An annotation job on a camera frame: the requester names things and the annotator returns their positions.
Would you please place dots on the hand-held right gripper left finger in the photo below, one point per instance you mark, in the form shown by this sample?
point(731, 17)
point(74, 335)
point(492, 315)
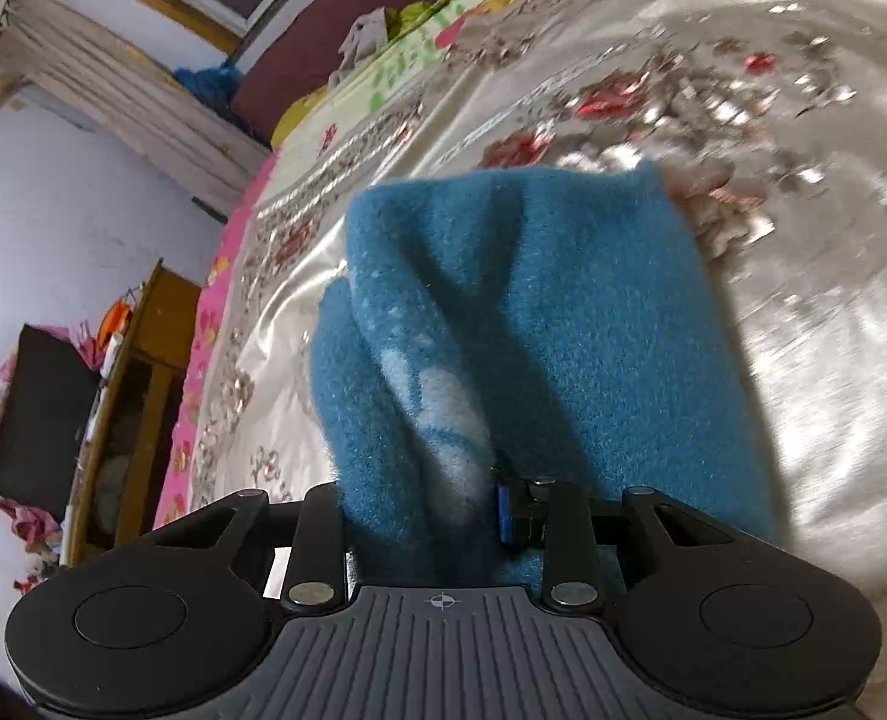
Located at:
point(319, 532)

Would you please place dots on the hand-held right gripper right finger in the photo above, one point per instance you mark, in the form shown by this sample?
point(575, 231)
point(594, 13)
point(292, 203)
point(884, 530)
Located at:
point(502, 514)

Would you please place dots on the blue fuzzy sweater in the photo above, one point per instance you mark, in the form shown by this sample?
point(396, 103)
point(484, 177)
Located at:
point(533, 345)

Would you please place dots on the wooden cabinet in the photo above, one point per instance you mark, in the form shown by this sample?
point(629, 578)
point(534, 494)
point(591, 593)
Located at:
point(139, 405)

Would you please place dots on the pink floral bedsheet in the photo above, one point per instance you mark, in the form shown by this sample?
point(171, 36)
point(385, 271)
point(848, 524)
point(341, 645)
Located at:
point(211, 330)

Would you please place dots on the black television with pink cloth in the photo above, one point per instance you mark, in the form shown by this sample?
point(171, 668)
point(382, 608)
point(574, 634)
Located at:
point(42, 420)

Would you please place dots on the silver floral satin blanket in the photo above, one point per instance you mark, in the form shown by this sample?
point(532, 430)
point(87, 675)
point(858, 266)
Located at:
point(750, 202)

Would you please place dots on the blue knitted cloth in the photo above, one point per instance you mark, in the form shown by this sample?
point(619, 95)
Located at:
point(211, 90)

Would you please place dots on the green floral quilt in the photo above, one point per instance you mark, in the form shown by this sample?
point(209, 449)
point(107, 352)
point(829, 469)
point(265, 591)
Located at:
point(413, 52)

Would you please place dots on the beige curtain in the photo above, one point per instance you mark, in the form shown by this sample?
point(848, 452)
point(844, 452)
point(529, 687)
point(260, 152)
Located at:
point(128, 97)

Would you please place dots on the white crumpled cloth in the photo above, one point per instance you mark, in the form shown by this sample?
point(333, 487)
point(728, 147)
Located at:
point(364, 41)

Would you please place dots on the maroon headboard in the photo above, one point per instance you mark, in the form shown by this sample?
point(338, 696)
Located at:
point(323, 37)

